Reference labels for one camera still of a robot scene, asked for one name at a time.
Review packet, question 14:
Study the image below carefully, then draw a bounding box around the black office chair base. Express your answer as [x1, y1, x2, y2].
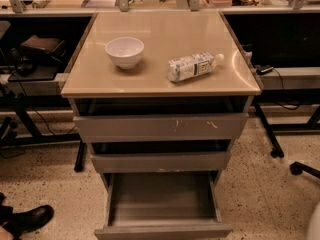
[289, 162, 320, 179]

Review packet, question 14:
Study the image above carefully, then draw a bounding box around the white ceramic bowl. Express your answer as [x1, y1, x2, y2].
[105, 37, 144, 69]

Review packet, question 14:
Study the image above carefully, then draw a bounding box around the grey middle drawer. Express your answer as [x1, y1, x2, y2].
[91, 151, 231, 173]

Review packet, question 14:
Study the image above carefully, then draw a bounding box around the black leather shoe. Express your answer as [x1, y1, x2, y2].
[0, 205, 54, 237]

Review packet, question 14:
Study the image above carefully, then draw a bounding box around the clear plastic water bottle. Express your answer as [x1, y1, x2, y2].
[166, 52, 225, 83]

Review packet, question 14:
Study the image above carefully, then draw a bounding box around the grey bottom drawer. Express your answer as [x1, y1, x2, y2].
[95, 172, 232, 240]

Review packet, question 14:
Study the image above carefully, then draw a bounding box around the black power adapter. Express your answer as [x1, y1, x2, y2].
[256, 65, 273, 75]

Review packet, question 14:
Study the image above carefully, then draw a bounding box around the black desk leg right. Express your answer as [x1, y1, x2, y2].
[254, 103, 284, 158]

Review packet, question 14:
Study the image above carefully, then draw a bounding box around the grey drawer cabinet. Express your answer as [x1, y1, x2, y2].
[60, 10, 263, 188]

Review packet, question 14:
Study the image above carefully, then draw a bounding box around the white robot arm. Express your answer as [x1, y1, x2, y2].
[306, 203, 320, 240]

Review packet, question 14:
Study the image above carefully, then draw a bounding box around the black desk leg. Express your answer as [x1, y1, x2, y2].
[254, 103, 284, 158]
[74, 142, 86, 172]

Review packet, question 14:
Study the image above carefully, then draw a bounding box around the grey drawer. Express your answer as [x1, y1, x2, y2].
[95, 172, 232, 240]
[74, 113, 248, 143]
[91, 151, 231, 173]

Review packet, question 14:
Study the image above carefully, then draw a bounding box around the black desk leg left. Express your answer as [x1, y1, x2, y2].
[74, 142, 86, 172]

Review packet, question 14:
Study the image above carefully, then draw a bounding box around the grey top drawer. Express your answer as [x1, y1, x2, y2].
[74, 113, 248, 143]

